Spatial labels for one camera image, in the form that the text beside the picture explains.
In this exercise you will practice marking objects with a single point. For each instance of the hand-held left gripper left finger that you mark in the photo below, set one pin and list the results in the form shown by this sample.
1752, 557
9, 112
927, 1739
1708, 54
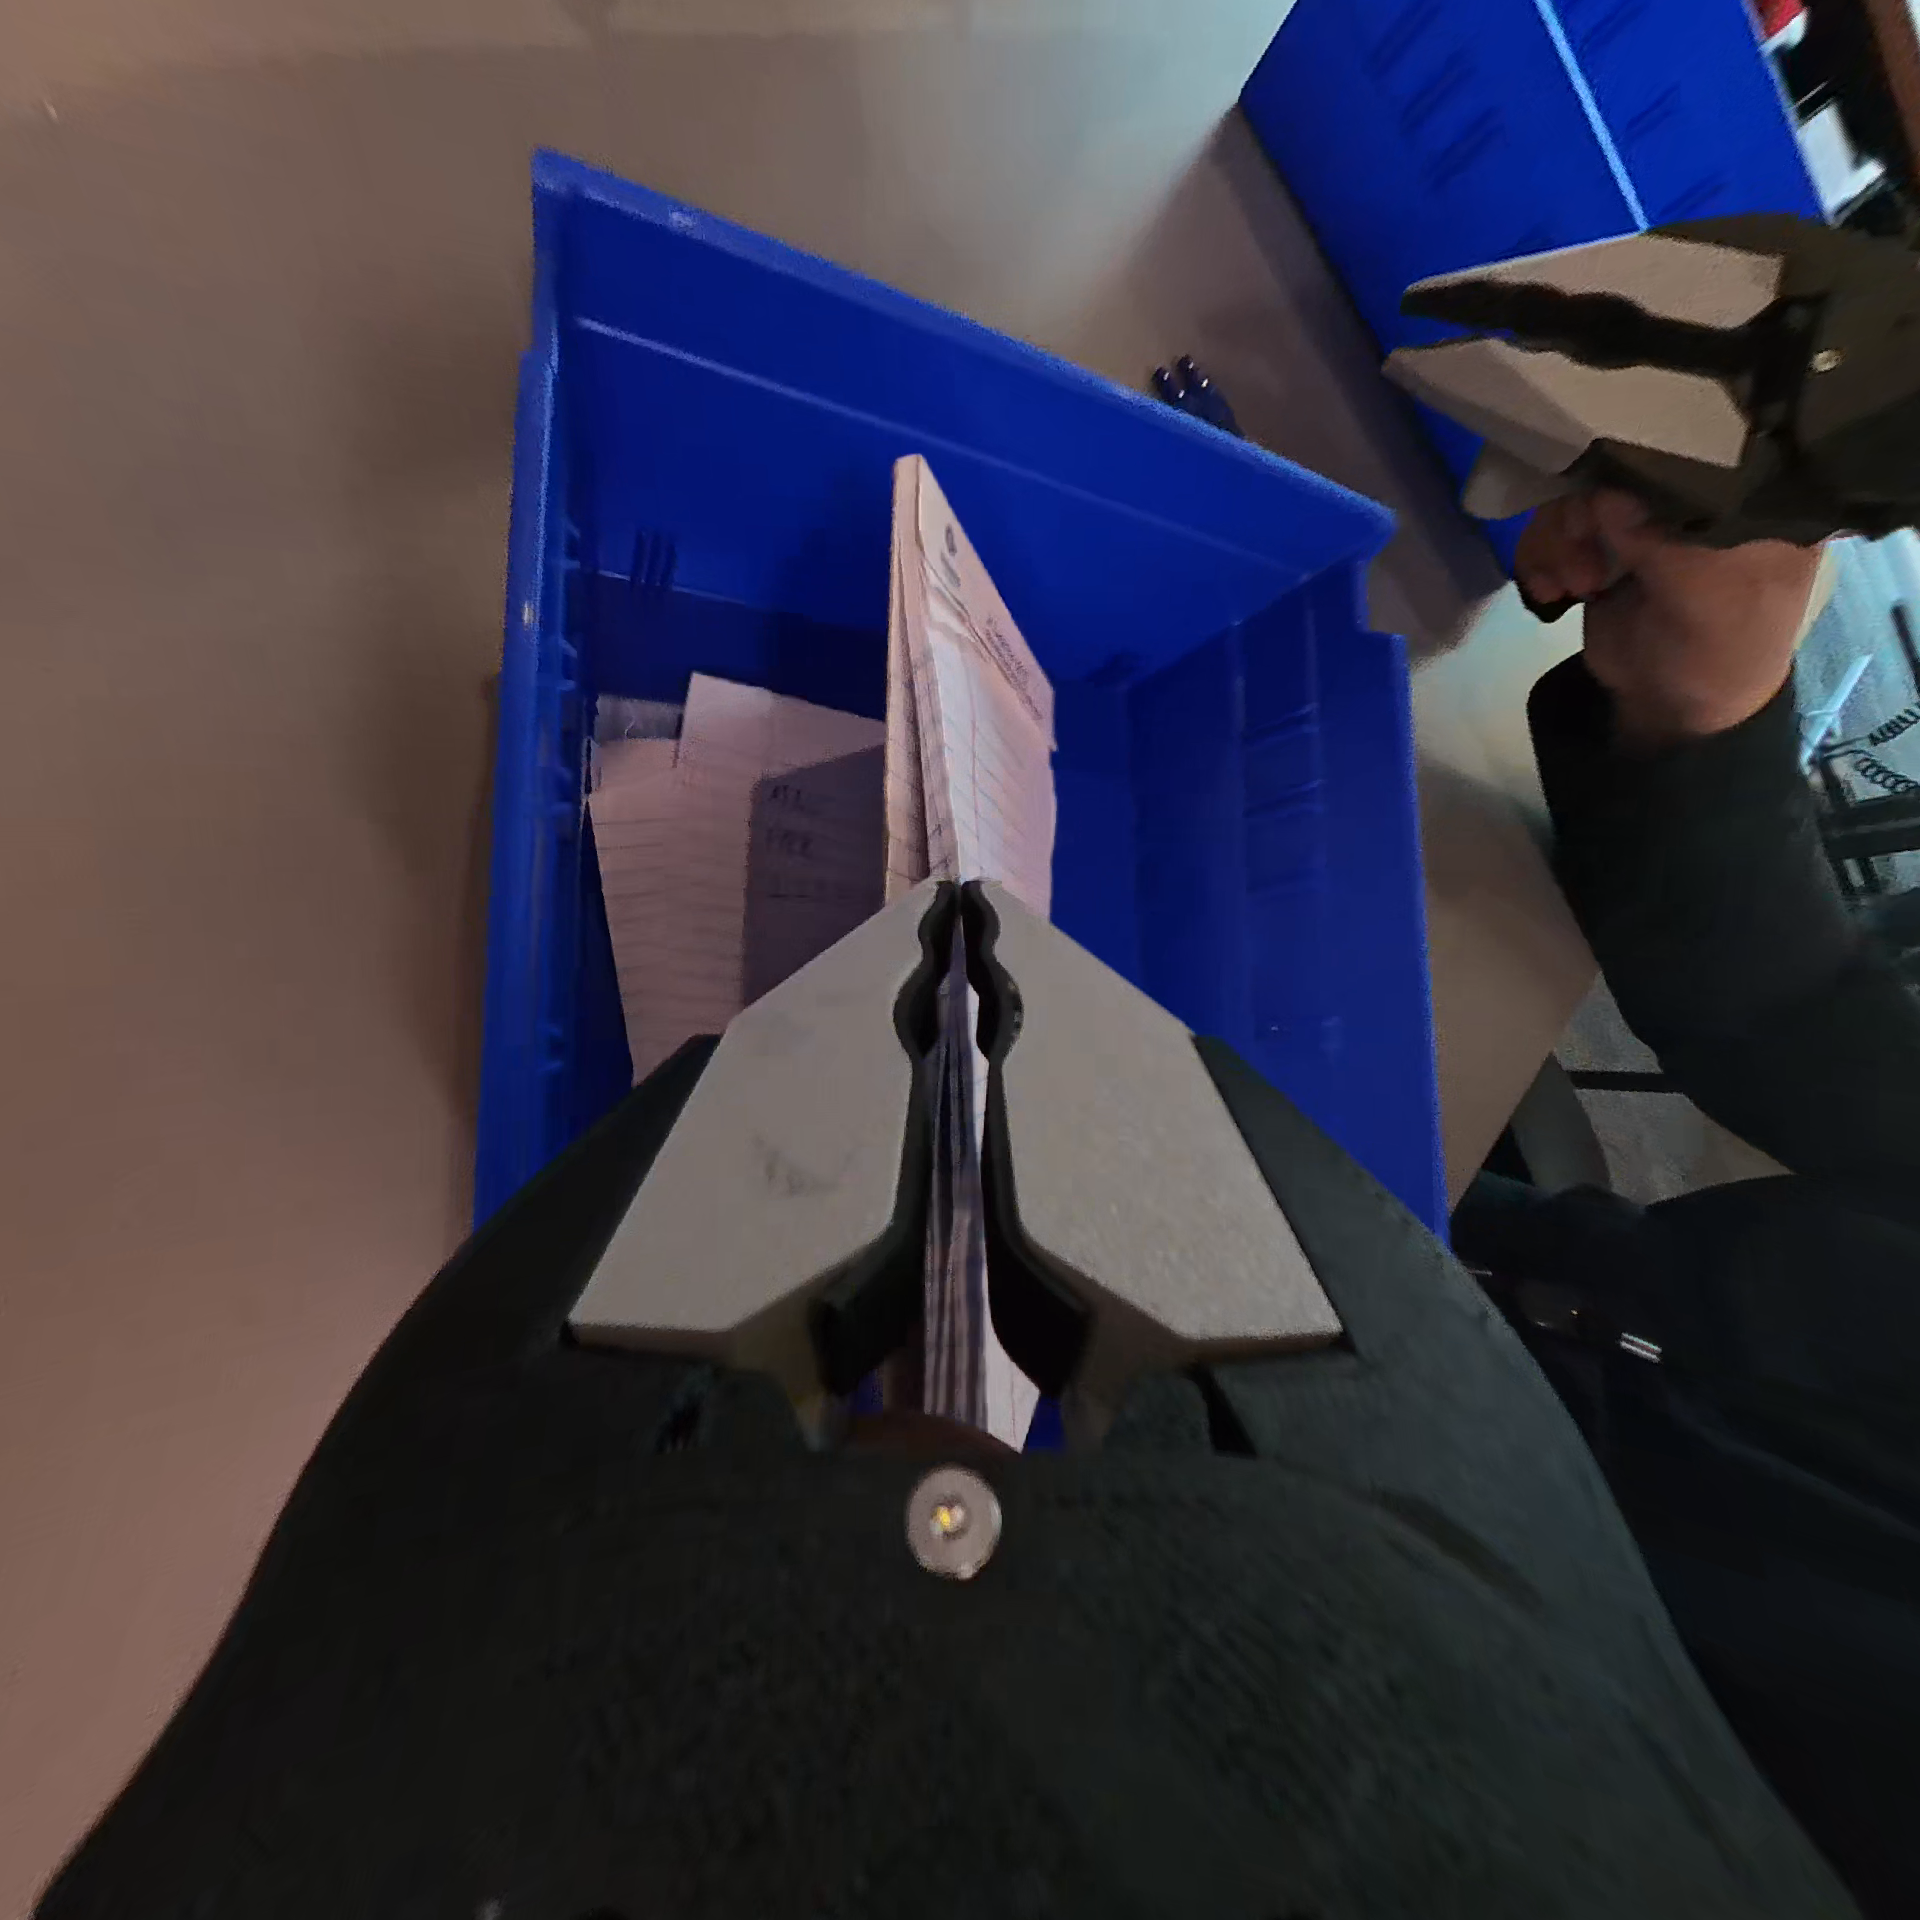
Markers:
750, 1201

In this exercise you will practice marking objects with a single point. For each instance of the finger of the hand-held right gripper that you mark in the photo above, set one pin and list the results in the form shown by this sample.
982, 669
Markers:
1636, 277
1622, 404

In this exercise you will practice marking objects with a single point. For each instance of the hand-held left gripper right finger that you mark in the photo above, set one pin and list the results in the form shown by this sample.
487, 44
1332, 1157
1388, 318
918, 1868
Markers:
1156, 1201

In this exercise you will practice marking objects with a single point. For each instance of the blue plastic bin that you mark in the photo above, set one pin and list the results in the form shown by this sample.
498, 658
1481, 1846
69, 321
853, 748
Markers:
750, 388
1425, 134

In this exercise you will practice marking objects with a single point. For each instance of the handwritten lined paper sheet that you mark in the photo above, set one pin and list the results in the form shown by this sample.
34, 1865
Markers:
676, 900

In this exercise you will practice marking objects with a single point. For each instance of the white lined legal pad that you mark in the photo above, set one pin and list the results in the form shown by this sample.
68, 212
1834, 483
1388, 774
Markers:
975, 720

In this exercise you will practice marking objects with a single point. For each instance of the person's right forearm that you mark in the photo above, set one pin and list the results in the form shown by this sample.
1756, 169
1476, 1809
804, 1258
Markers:
1724, 900

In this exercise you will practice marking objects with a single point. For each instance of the person's right hand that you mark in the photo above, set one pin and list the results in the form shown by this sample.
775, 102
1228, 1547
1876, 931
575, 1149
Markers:
1694, 628

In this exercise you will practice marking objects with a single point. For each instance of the person's dark clothing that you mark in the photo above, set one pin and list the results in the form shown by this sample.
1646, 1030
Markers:
1770, 1424

